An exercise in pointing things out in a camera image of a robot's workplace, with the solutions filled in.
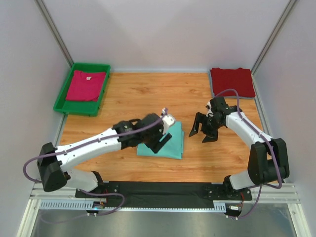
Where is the dark red folded t shirt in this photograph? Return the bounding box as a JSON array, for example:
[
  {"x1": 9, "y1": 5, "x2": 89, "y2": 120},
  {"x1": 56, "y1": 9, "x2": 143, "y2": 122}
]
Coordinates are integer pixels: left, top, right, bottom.
[{"x1": 210, "y1": 68, "x2": 255, "y2": 98}]

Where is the purple cable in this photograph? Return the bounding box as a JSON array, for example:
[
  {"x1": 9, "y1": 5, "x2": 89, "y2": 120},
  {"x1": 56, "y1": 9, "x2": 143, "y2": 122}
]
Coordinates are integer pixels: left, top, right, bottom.
[
  {"x1": 213, "y1": 88, "x2": 283, "y2": 220},
  {"x1": 23, "y1": 107, "x2": 126, "y2": 226}
]

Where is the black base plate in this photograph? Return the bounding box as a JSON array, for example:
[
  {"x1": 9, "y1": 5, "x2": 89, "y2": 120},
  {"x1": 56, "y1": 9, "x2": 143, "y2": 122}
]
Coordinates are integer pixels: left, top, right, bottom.
[{"x1": 74, "y1": 181, "x2": 253, "y2": 208}]

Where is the slotted grey cable duct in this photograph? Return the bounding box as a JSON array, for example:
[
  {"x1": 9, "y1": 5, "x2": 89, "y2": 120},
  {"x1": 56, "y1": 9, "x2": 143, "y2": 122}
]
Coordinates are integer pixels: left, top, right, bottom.
[{"x1": 39, "y1": 200, "x2": 226, "y2": 213}]

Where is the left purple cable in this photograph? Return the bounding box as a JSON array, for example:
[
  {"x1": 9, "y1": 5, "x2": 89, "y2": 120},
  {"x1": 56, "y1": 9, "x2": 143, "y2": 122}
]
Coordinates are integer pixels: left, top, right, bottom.
[{"x1": 23, "y1": 107, "x2": 126, "y2": 226}]

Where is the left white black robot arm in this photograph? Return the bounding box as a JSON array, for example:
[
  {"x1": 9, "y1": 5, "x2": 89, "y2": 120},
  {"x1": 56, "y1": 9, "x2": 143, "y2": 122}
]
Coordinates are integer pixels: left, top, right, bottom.
[{"x1": 37, "y1": 113, "x2": 176, "y2": 198}]

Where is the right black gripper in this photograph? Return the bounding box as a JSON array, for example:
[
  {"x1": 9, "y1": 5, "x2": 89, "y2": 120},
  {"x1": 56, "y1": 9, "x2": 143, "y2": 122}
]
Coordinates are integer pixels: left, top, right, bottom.
[{"x1": 188, "y1": 113, "x2": 223, "y2": 144}]

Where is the green plastic tray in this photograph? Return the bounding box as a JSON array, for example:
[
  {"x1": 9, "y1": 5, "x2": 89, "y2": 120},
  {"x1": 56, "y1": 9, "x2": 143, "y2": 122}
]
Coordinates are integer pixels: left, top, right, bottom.
[{"x1": 53, "y1": 63, "x2": 111, "y2": 117}]

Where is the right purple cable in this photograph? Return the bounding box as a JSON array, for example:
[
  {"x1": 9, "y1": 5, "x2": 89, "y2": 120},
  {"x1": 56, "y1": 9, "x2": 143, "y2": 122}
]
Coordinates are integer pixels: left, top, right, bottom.
[{"x1": 213, "y1": 88, "x2": 283, "y2": 220}]

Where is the pink folded t shirt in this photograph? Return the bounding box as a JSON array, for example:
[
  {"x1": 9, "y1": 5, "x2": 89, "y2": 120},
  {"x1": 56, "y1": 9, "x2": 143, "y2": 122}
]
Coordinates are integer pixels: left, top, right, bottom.
[{"x1": 66, "y1": 70, "x2": 106, "y2": 102}]

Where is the teal t shirt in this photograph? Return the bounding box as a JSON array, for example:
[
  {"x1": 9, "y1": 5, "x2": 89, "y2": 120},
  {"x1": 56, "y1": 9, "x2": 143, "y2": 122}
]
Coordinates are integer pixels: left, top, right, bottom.
[{"x1": 136, "y1": 121, "x2": 185, "y2": 160}]

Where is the aluminium frame rail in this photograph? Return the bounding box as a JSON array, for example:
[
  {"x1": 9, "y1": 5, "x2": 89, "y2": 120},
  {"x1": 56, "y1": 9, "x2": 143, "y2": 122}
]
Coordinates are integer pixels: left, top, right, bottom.
[{"x1": 29, "y1": 179, "x2": 301, "y2": 203}]

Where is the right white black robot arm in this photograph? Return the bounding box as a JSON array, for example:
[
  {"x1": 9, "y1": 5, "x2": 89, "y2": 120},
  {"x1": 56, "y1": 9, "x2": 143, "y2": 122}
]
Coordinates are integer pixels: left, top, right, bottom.
[{"x1": 189, "y1": 97, "x2": 290, "y2": 199}]

